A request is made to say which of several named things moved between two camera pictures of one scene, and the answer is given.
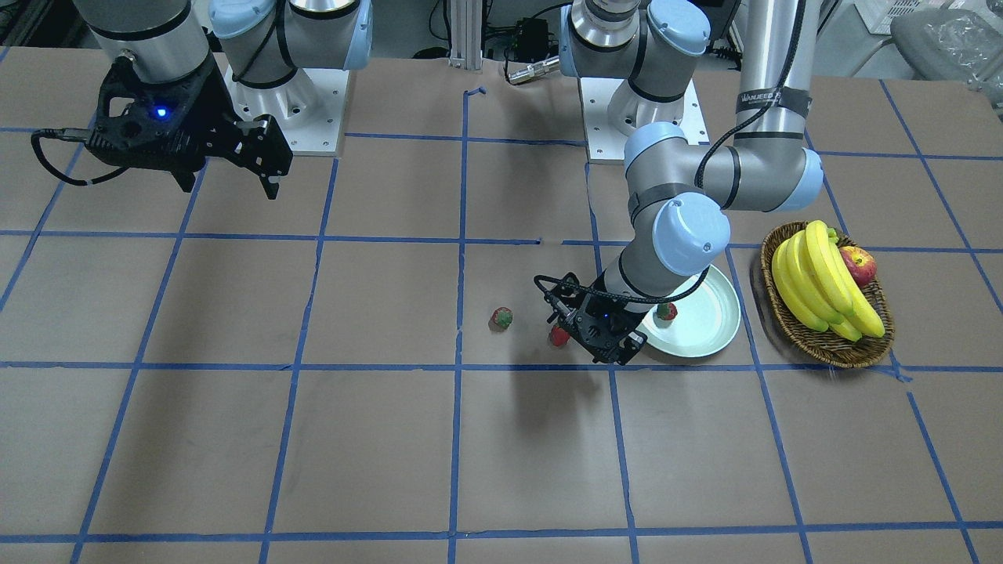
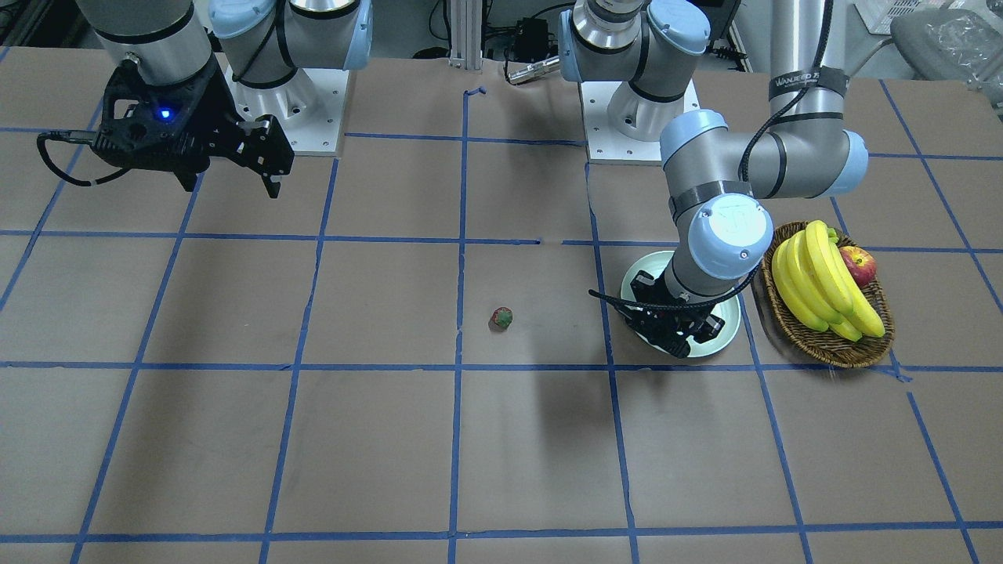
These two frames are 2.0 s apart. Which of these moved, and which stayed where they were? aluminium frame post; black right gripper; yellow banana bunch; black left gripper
Moved: black left gripper
Stayed: aluminium frame post; yellow banana bunch; black right gripper
